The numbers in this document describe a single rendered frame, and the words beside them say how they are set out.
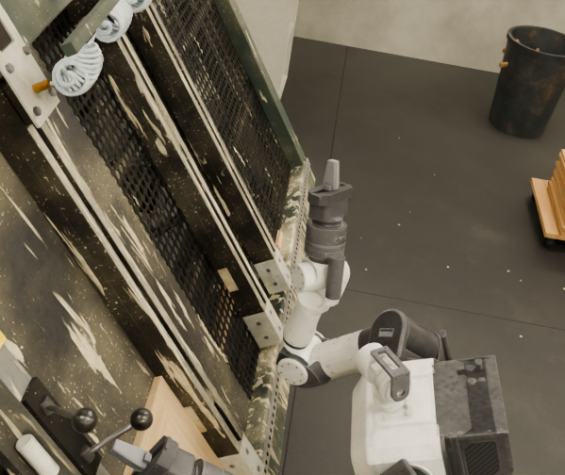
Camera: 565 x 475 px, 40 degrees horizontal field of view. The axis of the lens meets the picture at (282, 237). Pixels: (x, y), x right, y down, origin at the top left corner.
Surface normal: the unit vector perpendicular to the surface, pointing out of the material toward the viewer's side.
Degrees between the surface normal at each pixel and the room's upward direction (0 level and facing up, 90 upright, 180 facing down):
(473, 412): 23
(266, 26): 90
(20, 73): 60
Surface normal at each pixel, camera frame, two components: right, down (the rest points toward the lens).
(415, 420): -0.26, -0.80
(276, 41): -0.12, 0.58
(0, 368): 0.92, -0.26
